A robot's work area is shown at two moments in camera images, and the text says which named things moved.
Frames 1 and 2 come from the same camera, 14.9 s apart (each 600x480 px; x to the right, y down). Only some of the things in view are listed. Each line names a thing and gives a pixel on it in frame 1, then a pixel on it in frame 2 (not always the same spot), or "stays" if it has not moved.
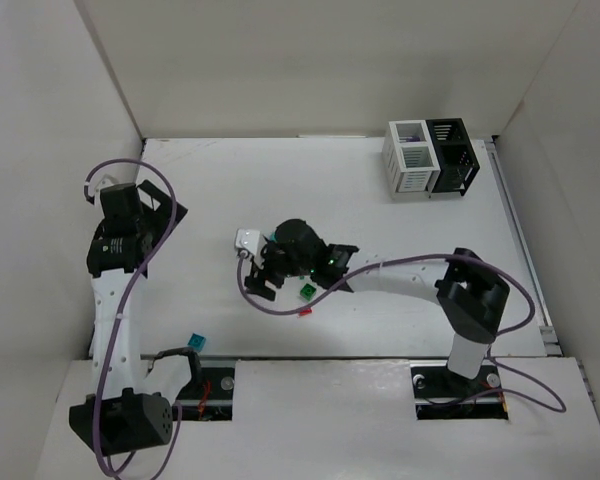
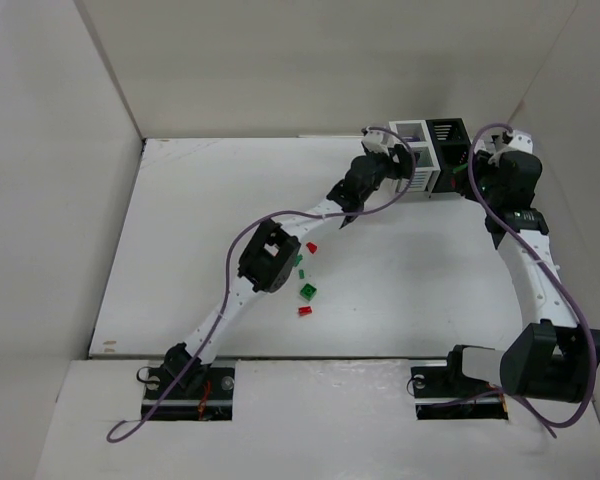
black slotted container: x=456 y=154 stays
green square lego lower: x=308 y=291 stays
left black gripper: x=156 y=206 -> x=406 y=161
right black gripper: x=263 y=273 -> x=480 y=182
